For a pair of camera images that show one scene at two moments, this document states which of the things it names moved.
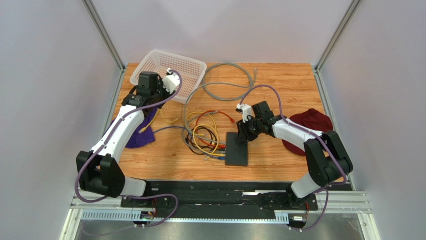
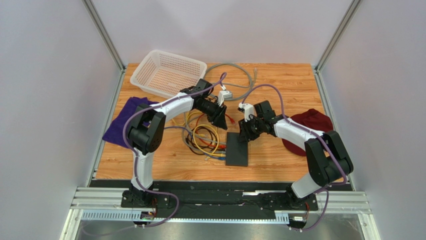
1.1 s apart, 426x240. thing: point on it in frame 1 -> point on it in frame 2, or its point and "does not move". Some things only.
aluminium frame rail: x=350 y=202 does not move
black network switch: x=236 y=153 does not move
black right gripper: x=245 y=129 does not move
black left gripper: x=154 y=96 -> x=219 y=112
